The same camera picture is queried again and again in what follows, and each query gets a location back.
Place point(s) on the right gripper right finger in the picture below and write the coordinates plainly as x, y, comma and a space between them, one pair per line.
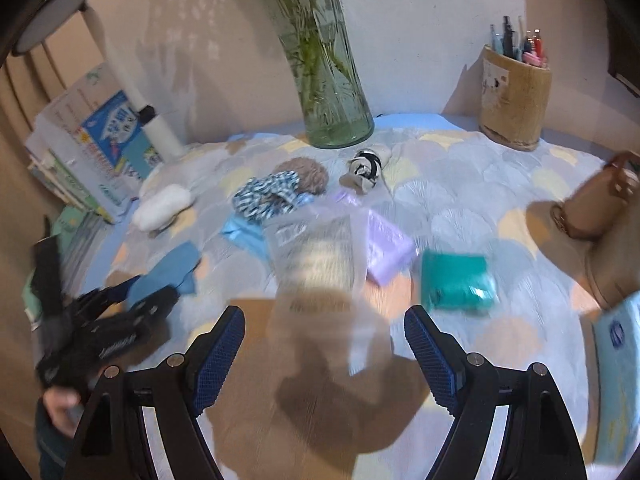
539, 440

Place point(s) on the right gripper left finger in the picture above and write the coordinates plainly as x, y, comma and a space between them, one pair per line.
111, 440

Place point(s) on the person left hand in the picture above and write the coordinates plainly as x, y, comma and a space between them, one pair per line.
63, 406

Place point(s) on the teal packet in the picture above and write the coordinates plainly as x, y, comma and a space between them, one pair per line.
456, 282

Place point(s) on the blue cloth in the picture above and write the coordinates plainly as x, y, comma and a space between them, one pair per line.
175, 269

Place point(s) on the blue tissue pack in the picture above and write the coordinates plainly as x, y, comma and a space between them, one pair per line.
616, 335

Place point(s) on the purple packet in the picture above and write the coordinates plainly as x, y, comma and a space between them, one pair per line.
389, 249

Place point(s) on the stack of books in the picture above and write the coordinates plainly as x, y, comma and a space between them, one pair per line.
91, 138

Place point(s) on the beige thermos bottle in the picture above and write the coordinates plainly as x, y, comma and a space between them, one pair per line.
613, 266

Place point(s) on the patterned tablecloth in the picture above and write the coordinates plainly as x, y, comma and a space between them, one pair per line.
325, 385

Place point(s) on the clear plastic bag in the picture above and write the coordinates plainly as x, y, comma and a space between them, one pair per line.
319, 256

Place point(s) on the brown leather pouch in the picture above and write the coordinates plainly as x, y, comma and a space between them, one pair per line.
596, 204

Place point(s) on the blue white scrunchie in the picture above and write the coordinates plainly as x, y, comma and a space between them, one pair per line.
261, 199

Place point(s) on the brown fluffy ball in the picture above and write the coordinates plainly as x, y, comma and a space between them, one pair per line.
313, 178

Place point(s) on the glass flower vase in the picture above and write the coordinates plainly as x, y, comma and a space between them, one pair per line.
315, 42

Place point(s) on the bamboo pen holder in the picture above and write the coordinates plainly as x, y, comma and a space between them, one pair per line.
515, 89

